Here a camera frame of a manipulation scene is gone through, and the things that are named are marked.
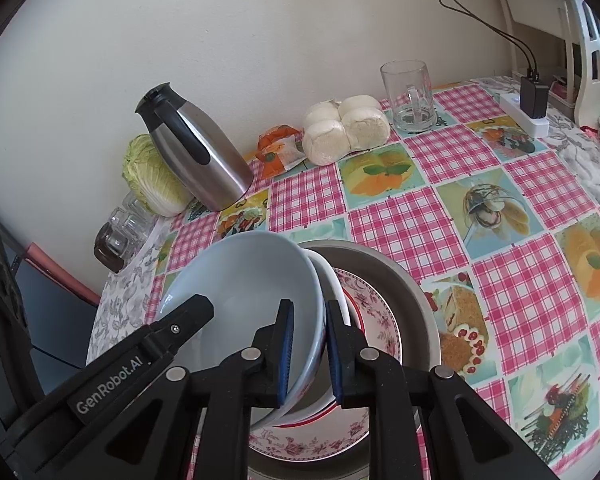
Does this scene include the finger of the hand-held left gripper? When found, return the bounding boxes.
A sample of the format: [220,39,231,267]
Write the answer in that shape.
[142,294,215,368]

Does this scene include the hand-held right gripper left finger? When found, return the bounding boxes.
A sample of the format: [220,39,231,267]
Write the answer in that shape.
[60,299,296,480]

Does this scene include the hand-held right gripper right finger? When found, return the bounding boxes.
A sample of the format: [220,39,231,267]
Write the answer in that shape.
[326,299,556,480]

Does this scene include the round plate pink floral rim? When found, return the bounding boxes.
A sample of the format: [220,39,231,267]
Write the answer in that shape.
[247,267,403,461]

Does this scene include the strawberry print bowl red rim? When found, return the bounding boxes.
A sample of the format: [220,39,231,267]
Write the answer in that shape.
[250,280,367,428]

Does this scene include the small bowl red emblem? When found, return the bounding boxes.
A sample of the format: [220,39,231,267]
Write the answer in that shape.
[161,230,327,428]

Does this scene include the large stainless steel basin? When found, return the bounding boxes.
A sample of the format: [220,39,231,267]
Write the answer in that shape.
[247,239,442,480]

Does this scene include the glass jars with dark liquid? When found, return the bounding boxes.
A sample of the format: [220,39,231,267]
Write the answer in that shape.
[94,222,131,274]

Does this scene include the clear glass tumbler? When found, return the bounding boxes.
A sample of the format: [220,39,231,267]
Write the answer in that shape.
[111,209,141,251]
[130,215,155,242]
[124,191,151,221]

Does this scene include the napa cabbage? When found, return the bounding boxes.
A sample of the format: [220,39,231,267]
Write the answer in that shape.
[122,134,193,217]

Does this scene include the stainless steel thermos jug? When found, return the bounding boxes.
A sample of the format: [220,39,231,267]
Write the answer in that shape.
[135,81,255,212]

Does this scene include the pink checkered plastic tablecloth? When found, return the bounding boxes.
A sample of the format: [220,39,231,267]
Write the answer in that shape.
[145,77,600,480]

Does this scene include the orange snack packet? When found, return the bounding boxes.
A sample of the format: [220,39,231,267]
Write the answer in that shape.
[257,125,301,153]
[260,142,307,176]

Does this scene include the bag of white steamed buns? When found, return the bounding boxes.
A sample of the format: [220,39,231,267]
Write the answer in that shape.
[301,95,392,166]

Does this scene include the clear glass mug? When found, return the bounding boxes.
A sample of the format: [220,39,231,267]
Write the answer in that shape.
[380,59,437,134]

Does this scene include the white power strip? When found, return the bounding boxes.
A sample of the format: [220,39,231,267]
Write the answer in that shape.
[499,91,551,138]

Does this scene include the black charger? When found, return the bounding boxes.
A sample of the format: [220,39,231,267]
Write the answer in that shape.
[519,75,551,120]

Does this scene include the white shelf rack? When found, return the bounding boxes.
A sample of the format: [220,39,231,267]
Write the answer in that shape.
[492,0,600,131]

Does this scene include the black charger cable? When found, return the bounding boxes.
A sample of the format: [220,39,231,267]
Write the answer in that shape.
[434,0,531,78]
[495,25,539,78]

